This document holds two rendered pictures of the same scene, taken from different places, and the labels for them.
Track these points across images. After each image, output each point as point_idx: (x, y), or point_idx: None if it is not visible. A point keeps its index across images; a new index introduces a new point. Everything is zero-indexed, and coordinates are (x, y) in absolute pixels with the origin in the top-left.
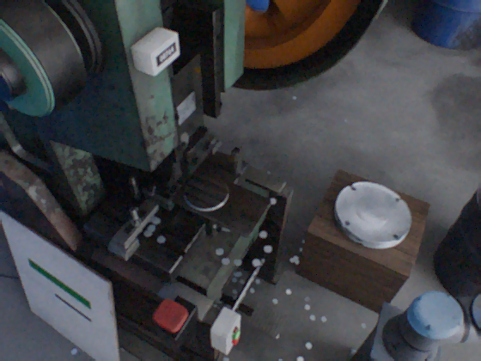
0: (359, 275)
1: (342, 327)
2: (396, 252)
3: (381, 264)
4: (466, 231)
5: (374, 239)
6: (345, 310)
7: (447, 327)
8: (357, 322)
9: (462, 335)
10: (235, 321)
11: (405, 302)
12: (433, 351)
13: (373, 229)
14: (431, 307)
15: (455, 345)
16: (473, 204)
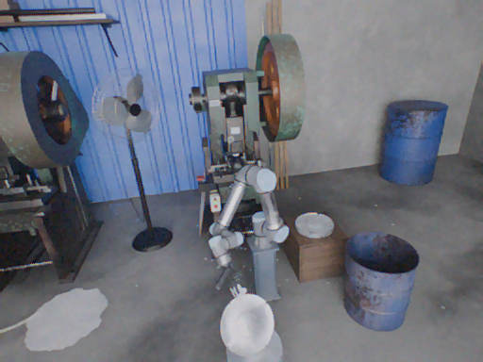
0: (292, 248)
1: (277, 274)
2: (307, 238)
3: (295, 238)
4: (350, 253)
5: (301, 228)
6: (287, 271)
7: (257, 217)
8: (286, 277)
9: (261, 225)
10: (216, 196)
11: (316, 287)
12: (258, 239)
13: (305, 226)
14: (260, 213)
15: (317, 313)
16: (357, 238)
